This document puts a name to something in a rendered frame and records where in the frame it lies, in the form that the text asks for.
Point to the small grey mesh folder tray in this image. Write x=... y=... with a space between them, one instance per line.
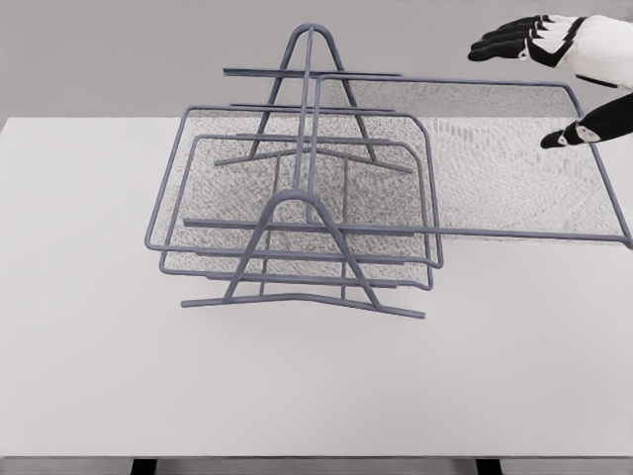
x=207 y=264

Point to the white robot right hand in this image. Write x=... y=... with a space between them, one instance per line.
x=601 y=47

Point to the large grey mesh folder tray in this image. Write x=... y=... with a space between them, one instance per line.
x=494 y=188

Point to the medium grey mesh folder tray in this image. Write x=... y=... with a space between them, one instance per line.
x=212 y=126

